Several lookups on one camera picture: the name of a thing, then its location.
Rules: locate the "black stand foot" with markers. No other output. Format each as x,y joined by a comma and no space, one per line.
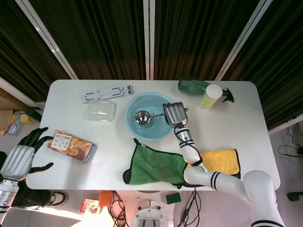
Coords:
295,196

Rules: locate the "white frame post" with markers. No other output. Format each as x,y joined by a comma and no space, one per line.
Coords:
149,37
47,37
248,37

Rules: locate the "yellow sponge block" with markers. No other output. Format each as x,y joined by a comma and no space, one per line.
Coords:
26,118

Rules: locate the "orange blue snack box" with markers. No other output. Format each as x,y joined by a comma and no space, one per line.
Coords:
71,146

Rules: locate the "green microfiber towel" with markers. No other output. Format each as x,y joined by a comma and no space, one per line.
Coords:
154,165

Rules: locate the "dark curtain panel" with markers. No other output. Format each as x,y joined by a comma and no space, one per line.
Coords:
196,35
279,71
99,35
19,59

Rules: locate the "red white carton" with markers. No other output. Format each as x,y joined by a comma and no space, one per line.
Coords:
90,206

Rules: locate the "stainless steel ladle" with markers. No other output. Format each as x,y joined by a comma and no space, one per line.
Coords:
142,117

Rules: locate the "white folding stand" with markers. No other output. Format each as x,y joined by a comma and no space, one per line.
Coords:
106,93

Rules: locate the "green spray bottle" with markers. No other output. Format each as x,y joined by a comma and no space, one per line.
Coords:
191,86

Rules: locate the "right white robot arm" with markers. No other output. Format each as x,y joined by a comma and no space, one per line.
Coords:
213,178

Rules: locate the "clear plastic bag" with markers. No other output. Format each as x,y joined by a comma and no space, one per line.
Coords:
15,125

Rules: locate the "yellow microfiber towel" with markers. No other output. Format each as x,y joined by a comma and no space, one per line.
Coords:
220,160

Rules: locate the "white floor rail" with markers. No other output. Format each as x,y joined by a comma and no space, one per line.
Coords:
286,125
16,87

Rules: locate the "light blue plastic bowl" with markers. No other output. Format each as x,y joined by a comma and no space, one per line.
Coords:
151,134

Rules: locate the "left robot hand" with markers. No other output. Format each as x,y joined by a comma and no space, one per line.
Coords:
16,160

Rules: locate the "green sponge block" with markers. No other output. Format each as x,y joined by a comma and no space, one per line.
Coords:
172,198

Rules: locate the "black white sneaker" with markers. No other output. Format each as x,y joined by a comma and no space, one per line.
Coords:
58,199

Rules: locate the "clear plastic container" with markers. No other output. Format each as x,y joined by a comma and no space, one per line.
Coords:
101,111

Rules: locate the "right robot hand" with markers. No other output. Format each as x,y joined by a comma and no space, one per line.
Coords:
176,114

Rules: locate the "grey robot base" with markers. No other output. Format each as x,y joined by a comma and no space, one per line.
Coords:
151,215

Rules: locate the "clear tennis ball tube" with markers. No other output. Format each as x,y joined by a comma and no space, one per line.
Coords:
213,91

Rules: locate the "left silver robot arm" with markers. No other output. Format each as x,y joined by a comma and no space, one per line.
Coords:
6,194

